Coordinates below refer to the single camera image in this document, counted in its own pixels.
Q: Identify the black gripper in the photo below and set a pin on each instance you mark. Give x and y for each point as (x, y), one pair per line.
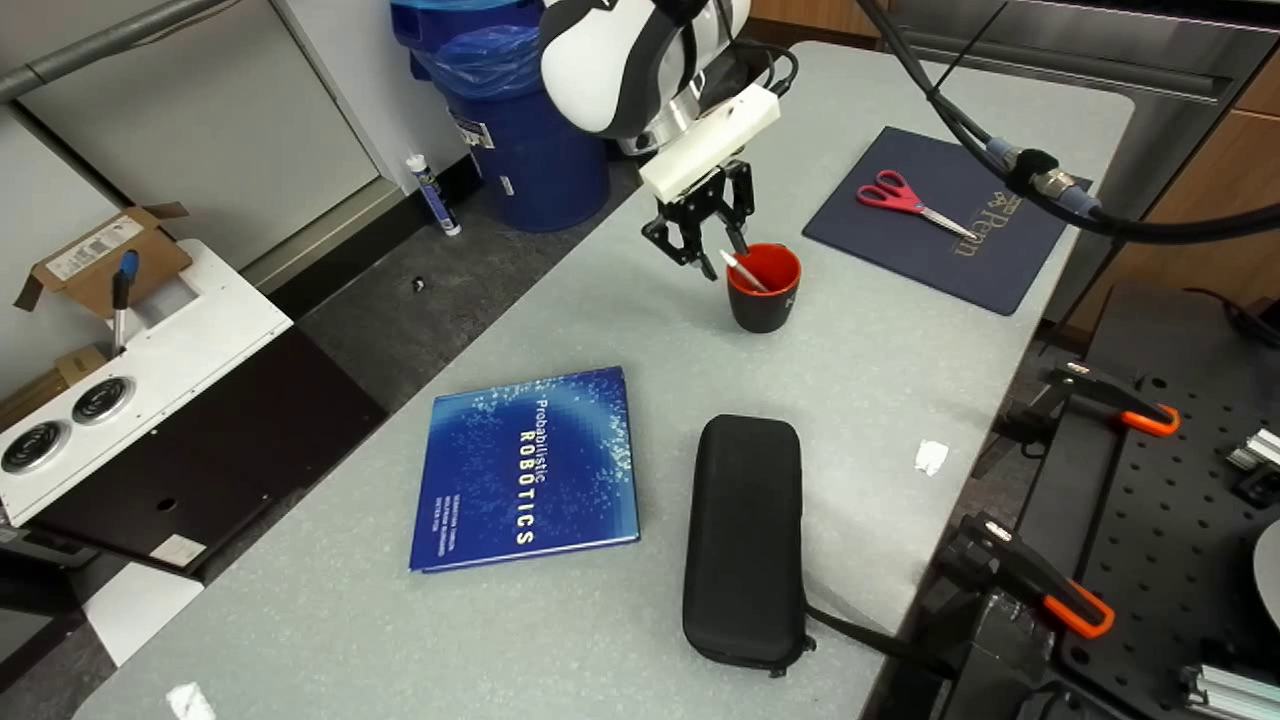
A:
(719, 193)

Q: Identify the white marker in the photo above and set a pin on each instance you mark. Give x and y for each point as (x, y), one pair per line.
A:
(747, 273)

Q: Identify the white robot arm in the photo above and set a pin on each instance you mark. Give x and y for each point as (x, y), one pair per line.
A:
(666, 76)

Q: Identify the red and black mug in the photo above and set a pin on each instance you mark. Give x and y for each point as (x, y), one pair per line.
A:
(779, 265)

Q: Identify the blue trash bin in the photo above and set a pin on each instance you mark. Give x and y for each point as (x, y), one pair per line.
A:
(484, 62)

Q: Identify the blue robotics book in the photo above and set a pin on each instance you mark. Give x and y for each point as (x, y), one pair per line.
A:
(524, 468)

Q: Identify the black zipper case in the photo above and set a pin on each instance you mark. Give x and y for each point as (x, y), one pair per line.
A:
(742, 573)

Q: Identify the dark blue mat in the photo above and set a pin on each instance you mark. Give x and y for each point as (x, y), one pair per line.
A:
(1006, 245)

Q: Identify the upper black orange clamp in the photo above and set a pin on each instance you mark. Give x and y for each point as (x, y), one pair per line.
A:
(1123, 402)

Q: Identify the black orange clamp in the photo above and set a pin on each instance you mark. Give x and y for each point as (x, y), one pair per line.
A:
(1123, 402)
(1000, 557)

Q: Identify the lower black orange clamp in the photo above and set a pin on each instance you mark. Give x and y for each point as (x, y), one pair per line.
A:
(1000, 557)

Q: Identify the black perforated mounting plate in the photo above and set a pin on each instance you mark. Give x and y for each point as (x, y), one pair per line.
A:
(1172, 542)

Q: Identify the white low cabinet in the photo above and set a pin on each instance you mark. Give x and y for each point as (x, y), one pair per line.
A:
(160, 371)

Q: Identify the cardboard box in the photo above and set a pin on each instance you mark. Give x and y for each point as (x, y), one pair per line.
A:
(107, 269)

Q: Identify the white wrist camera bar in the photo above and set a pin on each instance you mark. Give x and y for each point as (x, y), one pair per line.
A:
(710, 141)

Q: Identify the red handled scissors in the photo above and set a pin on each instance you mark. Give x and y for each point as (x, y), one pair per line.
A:
(892, 193)

